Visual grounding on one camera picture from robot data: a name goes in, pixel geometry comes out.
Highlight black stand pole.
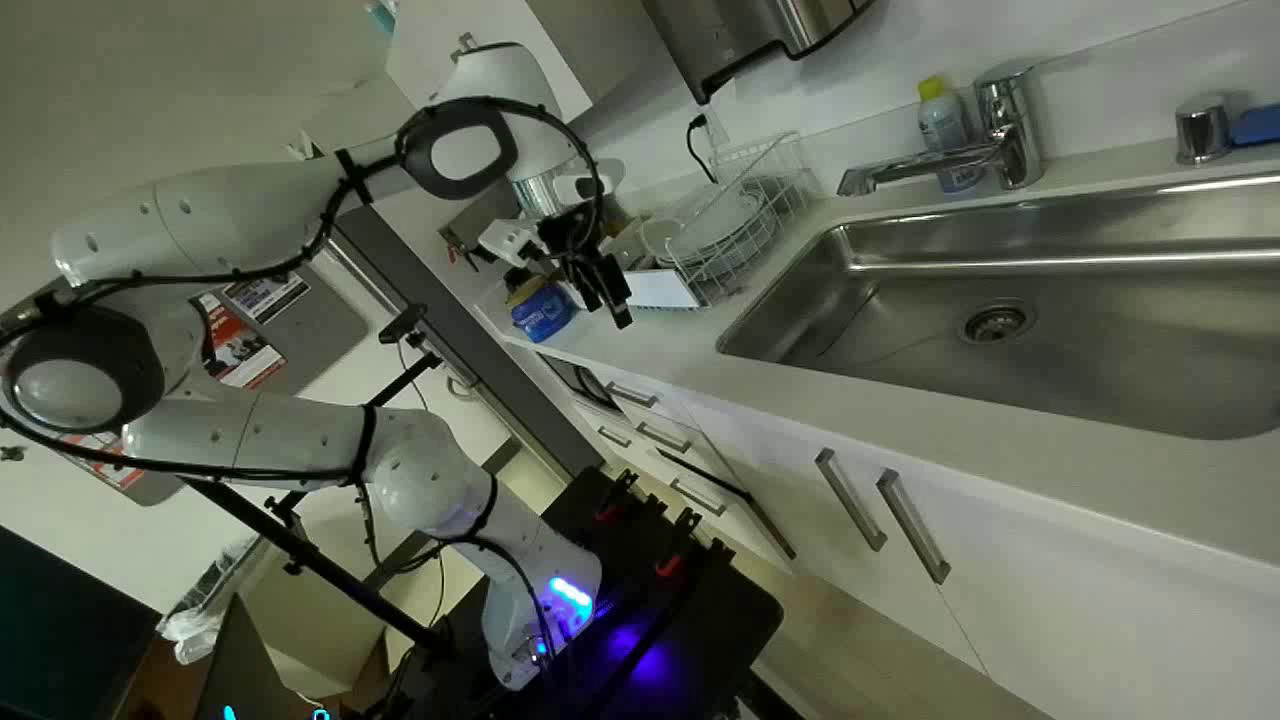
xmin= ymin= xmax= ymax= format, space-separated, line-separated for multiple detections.
xmin=185 ymin=477 xmax=452 ymax=656

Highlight stainless steel sink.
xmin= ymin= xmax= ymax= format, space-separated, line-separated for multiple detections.
xmin=717 ymin=171 xmax=1280 ymax=443

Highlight black power cable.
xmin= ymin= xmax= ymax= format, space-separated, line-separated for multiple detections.
xmin=683 ymin=113 xmax=724 ymax=189

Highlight large brown cardboard box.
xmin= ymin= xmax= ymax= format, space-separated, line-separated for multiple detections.
xmin=237 ymin=526 xmax=452 ymax=713

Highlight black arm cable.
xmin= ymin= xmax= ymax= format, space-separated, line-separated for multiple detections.
xmin=0 ymin=95 xmax=611 ymax=674

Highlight steel cabinet door handle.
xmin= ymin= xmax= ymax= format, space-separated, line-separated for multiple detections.
xmin=813 ymin=448 xmax=891 ymax=558
xmin=875 ymin=468 xmax=956 ymax=589

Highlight blue and white box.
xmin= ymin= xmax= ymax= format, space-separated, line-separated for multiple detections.
xmin=510 ymin=279 xmax=584 ymax=348

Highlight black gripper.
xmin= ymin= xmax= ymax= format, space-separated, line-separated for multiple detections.
xmin=531 ymin=195 xmax=641 ymax=331

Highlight dark cabinet panel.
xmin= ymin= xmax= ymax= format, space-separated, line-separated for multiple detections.
xmin=538 ymin=352 xmax=626 ymax=415

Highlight red and white flyer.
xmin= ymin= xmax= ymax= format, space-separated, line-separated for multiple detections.
xmin=197 ymin=293 xmax=287 ymax=393

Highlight stacked white plates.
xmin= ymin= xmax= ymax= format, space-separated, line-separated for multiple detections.
xmin=671 ymin=178 xmax=788 ymax=293

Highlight black clamp red handle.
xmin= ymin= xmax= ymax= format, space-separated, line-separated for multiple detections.
xmin=637 ymin=511 xmax=712 ymax=592
xmin=584 ymin=474 xmax=649 ymax=541

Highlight dark monitor screen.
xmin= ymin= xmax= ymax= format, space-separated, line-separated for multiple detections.
xmin=0 ymin=526 xmax=161 ymax=720

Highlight chrome sink-side cup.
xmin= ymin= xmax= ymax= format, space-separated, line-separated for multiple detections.
xmin=1171 ymin=95 xmax=1235 ymax=171

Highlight chrome faucet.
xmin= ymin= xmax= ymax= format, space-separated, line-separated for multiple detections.
xmin=837 ymin=67 xmax=1050 ymax=201

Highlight grey bulletin board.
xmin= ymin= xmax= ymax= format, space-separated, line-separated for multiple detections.
xmin=0 ymin=265 xmax=374 ymax=511

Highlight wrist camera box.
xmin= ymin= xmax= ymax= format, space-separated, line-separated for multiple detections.
xmin=473 ymin=215 xmax=546 ymax=275

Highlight black robot cart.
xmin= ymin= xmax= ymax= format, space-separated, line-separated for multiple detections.
xmin=397 ymin=466 xmax=794 ymax=720

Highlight white wire dish rack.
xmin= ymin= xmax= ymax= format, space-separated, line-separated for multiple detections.
xmin=637 ymin=130 xmax=831 ymax=309

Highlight dark photo flyer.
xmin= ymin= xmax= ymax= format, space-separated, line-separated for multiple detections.
xmin=223 ymin=273 xmax=313 ymax=325

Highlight white drawer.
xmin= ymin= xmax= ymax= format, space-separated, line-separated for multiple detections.
xmin=611 ymin=405 xmax=752 ymax=493
xmin=637 ymin=451 xmax=804 ymax=565

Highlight steel paper towel dispenser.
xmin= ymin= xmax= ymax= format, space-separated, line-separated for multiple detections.
xmin=641 ymin=0 xmax=875 ymax=110

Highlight white upper cabinet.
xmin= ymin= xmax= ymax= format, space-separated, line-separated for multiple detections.
xmin=382 ymin=0 xmax=597 ymax=186

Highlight blue sponge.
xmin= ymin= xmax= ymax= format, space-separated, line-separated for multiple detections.
xmin=1223 ymin=102 xmax=1280 ymax=154

